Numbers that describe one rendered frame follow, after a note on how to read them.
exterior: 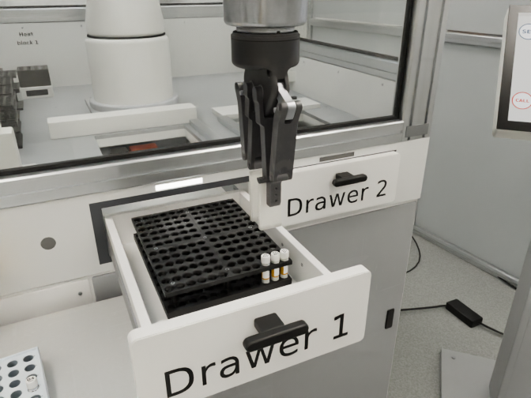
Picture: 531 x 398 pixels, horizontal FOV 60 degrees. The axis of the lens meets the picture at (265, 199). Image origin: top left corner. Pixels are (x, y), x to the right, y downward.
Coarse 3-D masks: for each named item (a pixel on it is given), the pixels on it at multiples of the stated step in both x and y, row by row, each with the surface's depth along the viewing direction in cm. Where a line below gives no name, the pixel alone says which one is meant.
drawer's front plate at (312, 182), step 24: (312, 168) 86; (336, 168) 88; (360, 168) 91; (384, 168) 94; (288, 192) 86; (312, 192) 88; (336, 192) 91; (360, 192) 94; (384, 192) 96; (288, 216) 88; (312, 216) 91
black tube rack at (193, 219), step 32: (160, 224) 72; (192, 224) 73; (224, 224) 73; (256, 224) 72; (160, 256) 64; (192, 256) 64; (224, 256) 64; (256, 256) 64; (160, 288) 62; (224, 288) 62; (256, 288) 62
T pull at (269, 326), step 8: (256, 320) 50; (264, 320) 50; (272, 320) 50; (280, 320) 50; (256, 328) 50; (264, 328) 49; (272, 328) 49; (280, 328) 49; (288, 328) 49; (296, 328) 49; (304, 328) 49; (248, 336) 48; (256, 336) 48; (264, 336) 48; (272, 336) 48; (280, 336) 48; (288, 336) 49; (296, 336) 49; (248, 344) 47; (256, 344) 47; (264, 344) 48; (272, 344) 48
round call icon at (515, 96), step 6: (516, 96) 99; (522, 96) 99; (528, 96) 98; (510, 102) 99; (516, 102) 99; (522, 102) 98; (528, 102) 98; (510, 108) 99; (516, 108) 98; (522, 108) 98; (528, 108) 98
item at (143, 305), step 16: (224, 192) 85; (240, 192) 85; (144, 208) 79; (160, 208) 80; (176, 208) 81; (112, 224) 74; (128, 224) 78; (112, 240) 69; (128, 240) 79; (288, 240) 69; (112, 256) 71; (128, 256) 76; (288, 256) 70; (304, 256) 65; (128, 272) 61; (144, 272) 71; (288, 272) 71; (304, 272) 66; (320, 272) 62; (128, 288) 58; (144, 288) 68; (128, 304) 59; (144, 304) 64; (160, 304) 64; (144, 320) 53; (160, 320) 61
